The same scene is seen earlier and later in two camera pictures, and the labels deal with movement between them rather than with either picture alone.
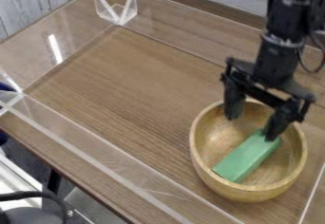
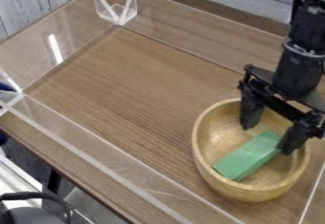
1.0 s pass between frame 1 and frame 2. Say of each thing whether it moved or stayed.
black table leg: stayed
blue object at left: stayed
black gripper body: moved
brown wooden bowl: stayed
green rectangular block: stayed
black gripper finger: moved
